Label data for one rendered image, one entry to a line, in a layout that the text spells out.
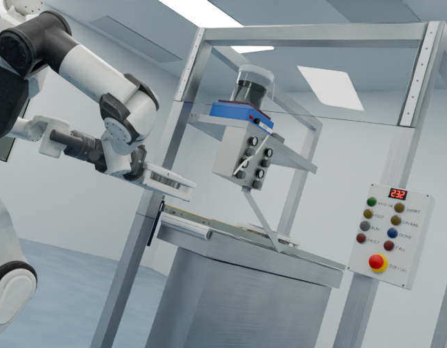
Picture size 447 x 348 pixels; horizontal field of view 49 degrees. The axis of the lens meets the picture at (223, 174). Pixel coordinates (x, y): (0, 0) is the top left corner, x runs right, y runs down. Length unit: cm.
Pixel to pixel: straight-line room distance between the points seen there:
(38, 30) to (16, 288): 70
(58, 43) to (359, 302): 105
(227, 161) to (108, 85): 85
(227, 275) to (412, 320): 298
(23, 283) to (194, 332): 83
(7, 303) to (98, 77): 69
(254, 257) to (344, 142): 371
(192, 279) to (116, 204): 525
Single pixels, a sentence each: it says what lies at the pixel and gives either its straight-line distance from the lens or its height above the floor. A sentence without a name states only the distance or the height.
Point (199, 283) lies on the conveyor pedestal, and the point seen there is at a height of 66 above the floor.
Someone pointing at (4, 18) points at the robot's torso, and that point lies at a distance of 134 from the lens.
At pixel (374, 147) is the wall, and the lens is 550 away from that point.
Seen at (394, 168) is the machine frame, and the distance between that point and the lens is 153.
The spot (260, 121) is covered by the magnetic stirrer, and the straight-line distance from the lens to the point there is 204.
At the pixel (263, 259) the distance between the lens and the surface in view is 224.
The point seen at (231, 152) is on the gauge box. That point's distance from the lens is 190.
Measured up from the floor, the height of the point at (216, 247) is 82.
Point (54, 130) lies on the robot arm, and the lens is 158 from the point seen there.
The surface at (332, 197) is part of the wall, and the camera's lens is 558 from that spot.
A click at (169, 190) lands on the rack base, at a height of 97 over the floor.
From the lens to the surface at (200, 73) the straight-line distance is 208.
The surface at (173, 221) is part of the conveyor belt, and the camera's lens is 202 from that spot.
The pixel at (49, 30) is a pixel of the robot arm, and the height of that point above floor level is 121.
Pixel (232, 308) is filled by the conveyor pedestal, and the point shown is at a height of 58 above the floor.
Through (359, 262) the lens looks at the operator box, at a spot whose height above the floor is 93.
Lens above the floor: 90
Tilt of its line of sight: 6 degrees up
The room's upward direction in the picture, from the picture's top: 18 degrees clockwise
